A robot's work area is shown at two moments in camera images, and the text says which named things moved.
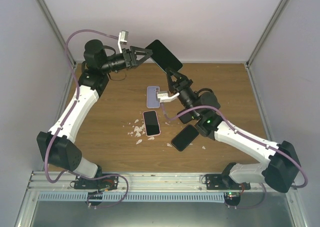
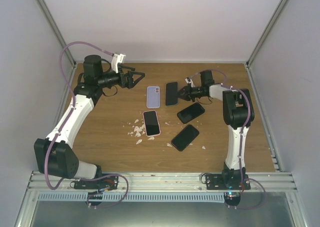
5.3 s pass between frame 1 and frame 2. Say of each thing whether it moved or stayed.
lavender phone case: stayed
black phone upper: stayed
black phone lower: stayed
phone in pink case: stayed
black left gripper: moved
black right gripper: moved
